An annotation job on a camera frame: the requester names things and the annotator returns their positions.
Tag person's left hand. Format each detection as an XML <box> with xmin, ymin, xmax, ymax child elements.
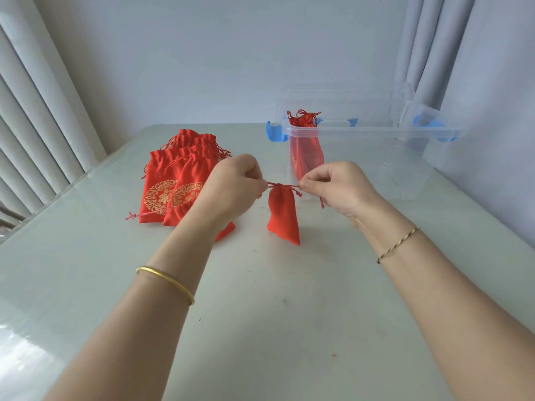
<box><xmin>196</xmin><ymin>153</ymin><xmax>268</xmax><ymax>230</ymax></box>

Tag person's right hand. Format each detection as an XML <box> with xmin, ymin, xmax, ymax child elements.
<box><xmin>299</xmin><ymin>160</ymin><xmax>387</xmax><ymax>224</ymax></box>

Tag clear plastic storage box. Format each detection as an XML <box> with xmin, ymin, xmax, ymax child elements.
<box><xmin>265</xmin><ymin>100</ymin><xmax>465</xmax><ymax>201</ymax></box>

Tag pile of red drawstring pouches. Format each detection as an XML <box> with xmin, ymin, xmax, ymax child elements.
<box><xmin>125</xmin><ymin>128</ymin><xmax>237</xmax><ymax>243</ymax></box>

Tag person's left forearm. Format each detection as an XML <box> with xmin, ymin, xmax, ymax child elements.
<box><xmin>43</xmin><ymin>211</ymin><xmax>228</xmax><ymax>401</ymax></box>

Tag person's right forearm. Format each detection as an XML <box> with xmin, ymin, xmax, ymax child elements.
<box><xmin>353</xmin><ymin>195</ymin><xmax>535</xmax><ymax>401</ymax></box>

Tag gold bangle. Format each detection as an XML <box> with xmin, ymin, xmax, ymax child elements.
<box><xmin>135</xmin><ymin>266</ymin><xmax>196</xmax><ymax>307</ymax></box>

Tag grey curtain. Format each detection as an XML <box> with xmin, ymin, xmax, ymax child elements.
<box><xmin>392</xmin><ymin>0</ymin><xmax>535</xmax><ymax>251</ymax></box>

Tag white vertical blinds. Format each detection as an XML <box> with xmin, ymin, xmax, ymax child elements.
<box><xmin>0</xmin><ymin>0</ymin><xmax>108</xmax><ymax>222</ymax></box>

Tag metal railing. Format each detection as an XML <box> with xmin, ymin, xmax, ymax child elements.
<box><xmin>0</xmin><ymin>204</ymin><xmax>26</xmax><ymax>238</ymax></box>

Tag thin braided bracelet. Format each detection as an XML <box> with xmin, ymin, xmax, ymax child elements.
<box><xmin>376</xmin><ymin>226</ymin><xmax>420</xmax><ymax>265</ymax></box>

